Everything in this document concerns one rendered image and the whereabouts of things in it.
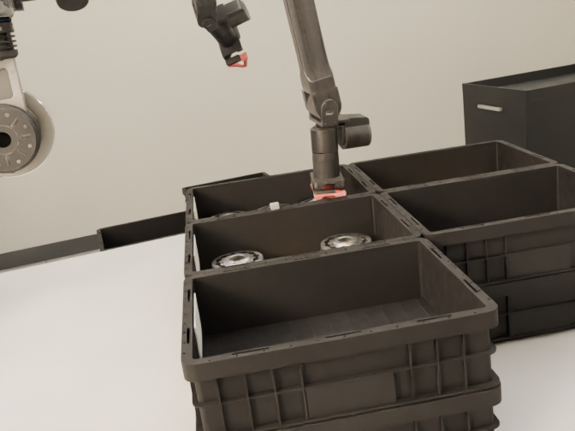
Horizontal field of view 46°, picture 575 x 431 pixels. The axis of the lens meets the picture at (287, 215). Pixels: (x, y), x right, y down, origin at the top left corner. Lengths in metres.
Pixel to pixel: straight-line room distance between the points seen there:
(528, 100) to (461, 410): 2.00
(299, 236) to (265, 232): 0.07
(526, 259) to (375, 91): 3.66
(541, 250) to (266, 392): 0.59
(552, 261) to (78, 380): 0.89
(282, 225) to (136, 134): 3.09
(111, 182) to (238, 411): 3.65
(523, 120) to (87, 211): 2.75
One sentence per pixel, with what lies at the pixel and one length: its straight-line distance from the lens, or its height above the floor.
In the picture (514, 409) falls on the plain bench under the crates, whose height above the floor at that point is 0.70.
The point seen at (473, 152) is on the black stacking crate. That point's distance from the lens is 1.79.
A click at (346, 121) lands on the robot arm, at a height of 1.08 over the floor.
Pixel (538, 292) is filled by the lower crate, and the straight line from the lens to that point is 1.29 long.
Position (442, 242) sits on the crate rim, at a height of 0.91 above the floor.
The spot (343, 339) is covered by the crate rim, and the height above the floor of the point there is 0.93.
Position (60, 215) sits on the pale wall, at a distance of 4.49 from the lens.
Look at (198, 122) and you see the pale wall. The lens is 4.46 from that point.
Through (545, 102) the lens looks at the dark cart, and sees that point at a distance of 2.86.
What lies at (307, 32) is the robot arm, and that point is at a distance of 1.38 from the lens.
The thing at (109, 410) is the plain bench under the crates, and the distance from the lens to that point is 1.25.
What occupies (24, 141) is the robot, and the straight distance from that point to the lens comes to 1.52.
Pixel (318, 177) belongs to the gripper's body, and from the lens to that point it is 1.46.
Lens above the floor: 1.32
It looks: 17 degrees down
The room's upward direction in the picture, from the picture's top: 8 degrees counter-clockwise
